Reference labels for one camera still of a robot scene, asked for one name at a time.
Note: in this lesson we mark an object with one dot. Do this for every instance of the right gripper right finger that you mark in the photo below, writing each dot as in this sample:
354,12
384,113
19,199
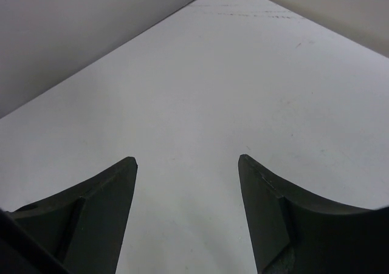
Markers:
293,230

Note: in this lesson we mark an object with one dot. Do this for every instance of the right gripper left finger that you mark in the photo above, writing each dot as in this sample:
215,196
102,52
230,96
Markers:
78,230

